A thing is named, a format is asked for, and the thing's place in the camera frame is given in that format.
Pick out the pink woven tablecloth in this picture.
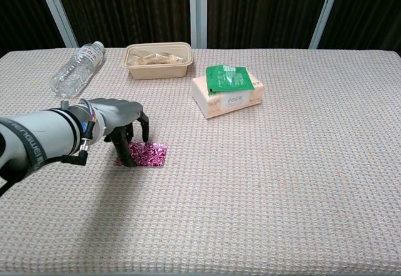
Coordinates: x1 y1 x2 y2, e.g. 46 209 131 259
0 48 401 276

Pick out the pink tissue pack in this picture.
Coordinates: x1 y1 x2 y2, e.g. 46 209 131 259
191 74 264 120

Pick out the clear plastic water bottle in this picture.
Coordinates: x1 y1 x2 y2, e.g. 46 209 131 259
49 41 105 98

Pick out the beige food container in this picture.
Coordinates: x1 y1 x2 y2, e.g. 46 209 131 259
122 41 193 80

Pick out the white partition post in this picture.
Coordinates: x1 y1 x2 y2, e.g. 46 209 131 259
34 0 78 48
189 0 208 49
309 0 343 50

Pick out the magenta patterned packet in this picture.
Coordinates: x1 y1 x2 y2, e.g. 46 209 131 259
114 141 169 168

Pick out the clear snack bag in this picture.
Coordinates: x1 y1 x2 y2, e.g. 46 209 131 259
127 50 185 67

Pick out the green foil packet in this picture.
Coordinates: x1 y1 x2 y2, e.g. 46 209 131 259
205 64 256 93

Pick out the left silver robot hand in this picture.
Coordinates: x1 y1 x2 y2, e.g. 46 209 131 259
93 98 150 168

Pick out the dark curtain panel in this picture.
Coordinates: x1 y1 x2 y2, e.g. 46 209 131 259
319 0 401 56
51 0 192 49
0 0 66 58
206 0 333 50

